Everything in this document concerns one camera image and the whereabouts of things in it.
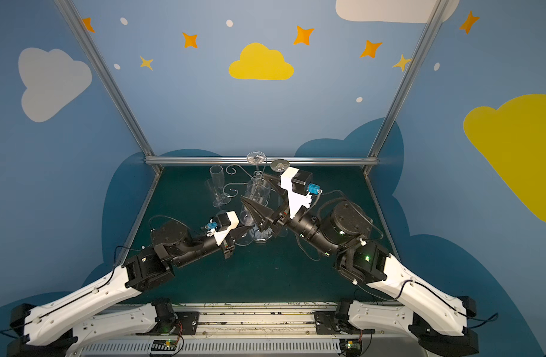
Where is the clear champagne flute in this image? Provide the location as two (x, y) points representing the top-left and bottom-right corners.
(205, 178), (231, 209)
(270, 159), (290, 174)
(246, 151), (267, 177)
(209, 165), (227, 196)
(236, 177), (272, 247)

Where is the clear champagne flute front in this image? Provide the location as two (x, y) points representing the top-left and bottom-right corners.
(236, 177), (272, 247)

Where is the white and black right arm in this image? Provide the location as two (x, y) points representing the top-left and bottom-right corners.
(241, 167), (498, 356)

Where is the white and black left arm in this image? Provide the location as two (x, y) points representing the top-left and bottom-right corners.
(3, 214), (250, 356)

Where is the small circuit board left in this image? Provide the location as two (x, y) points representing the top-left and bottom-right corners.
(149, 339), (183, 356)

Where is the small circuit board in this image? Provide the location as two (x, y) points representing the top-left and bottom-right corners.
(339, 339), (363, 357)
(149, 339), (183, 356)

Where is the small circuit board right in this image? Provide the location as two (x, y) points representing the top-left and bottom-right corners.
(339, 339), (363, 357)

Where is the aluminium frame back rail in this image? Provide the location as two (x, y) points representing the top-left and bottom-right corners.
(145, 156), (379, 167)

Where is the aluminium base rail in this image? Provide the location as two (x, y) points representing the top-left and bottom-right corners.
(70, 302), (425, 356)

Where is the aluminium frame right post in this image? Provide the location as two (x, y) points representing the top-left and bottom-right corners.
(368, 0), (450, 162)

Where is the aluminium frame post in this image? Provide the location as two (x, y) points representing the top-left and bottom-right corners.
(54, 0), (155, 156)
(368, 0), (450, 162)

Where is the aluminium frame left post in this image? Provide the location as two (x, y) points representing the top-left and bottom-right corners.
(54, 0), (155, 156)

